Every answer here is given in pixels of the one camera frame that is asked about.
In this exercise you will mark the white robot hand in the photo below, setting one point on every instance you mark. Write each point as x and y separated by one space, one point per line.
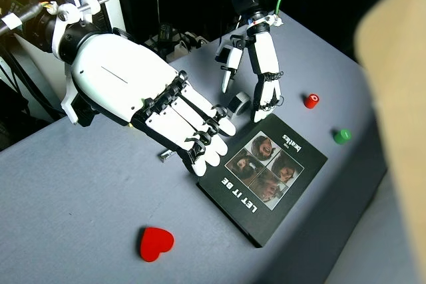
116 74
266 51

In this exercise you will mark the grey and black tape measure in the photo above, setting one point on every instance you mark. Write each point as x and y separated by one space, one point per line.
238 106

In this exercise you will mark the black Let It Be album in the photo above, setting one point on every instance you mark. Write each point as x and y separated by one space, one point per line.
293 197

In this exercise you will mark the black power adapter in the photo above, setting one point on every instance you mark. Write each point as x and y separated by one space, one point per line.
166 33

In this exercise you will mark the red cylinder block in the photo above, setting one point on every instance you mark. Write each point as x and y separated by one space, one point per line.
311 101

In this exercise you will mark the white power strip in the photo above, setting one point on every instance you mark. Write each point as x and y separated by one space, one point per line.
181 48

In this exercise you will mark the green cylinder block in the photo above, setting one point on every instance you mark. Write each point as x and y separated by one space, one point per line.
342 136

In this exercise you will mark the blurred tan board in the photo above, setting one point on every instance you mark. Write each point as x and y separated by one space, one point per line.
399 97

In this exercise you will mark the red heart block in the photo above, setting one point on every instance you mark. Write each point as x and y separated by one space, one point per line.
154 244

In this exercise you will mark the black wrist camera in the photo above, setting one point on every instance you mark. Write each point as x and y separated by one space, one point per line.
85 112

